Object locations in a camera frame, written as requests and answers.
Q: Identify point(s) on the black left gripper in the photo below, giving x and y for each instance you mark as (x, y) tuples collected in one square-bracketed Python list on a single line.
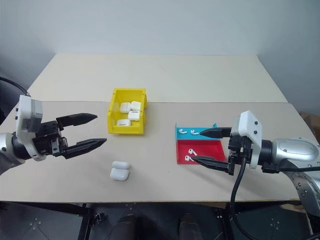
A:
[(47, 140)]

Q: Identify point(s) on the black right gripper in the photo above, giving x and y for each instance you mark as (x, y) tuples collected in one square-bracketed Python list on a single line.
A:
[(237, 150)]

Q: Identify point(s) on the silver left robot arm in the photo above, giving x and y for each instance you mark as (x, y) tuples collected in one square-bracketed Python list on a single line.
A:
[(5, 150)]

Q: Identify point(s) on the yellow plastic bin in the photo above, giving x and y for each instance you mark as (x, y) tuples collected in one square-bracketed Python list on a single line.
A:
[(111, 122)]

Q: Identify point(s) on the red plastic tray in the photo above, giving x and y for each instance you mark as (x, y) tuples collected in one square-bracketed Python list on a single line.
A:
[(212, 150)]

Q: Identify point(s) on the blue plastic tray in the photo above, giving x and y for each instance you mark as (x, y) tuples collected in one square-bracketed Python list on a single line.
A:
[(182, 136)]

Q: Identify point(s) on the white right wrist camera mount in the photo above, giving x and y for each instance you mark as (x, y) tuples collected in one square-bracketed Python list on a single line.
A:
[(250, 122)]

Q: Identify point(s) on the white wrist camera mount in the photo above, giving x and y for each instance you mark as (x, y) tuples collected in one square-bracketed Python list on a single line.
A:
[(250, 122), (25, 107)]

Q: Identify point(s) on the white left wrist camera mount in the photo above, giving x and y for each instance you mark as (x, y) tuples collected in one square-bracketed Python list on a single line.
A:
[(25, 107)]

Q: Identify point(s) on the black metal base plate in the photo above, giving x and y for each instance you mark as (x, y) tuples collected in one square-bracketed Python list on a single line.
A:
[(37, 222), (275, 222)]

